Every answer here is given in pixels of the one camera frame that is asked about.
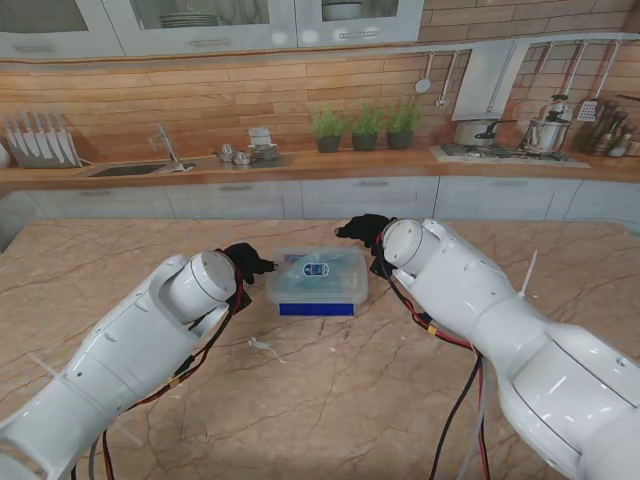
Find clear plastic crate blue handles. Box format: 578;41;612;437
263;244;371;319

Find printed kitchen backdrop banner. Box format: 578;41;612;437
0;0;640;224

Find red black right arm cable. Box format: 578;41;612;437
371;233;497;480

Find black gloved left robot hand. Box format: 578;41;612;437
218;242;281;287

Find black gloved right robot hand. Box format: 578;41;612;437
333;213;400;257

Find white zip tie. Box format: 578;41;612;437
27;351;65;385
516;248;541;302

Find red black left arm cable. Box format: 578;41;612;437
71;268;252;480

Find red black arm cable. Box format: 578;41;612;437
371;233;497;480
71;268;252;480

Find small clear plastic scrap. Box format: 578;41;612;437
247;336;287;366

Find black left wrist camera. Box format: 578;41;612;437
230;290;255;317

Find clear plastic crate lid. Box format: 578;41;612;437
263;244;371;305

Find clear bubble film sheet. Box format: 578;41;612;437
278;251;360;292

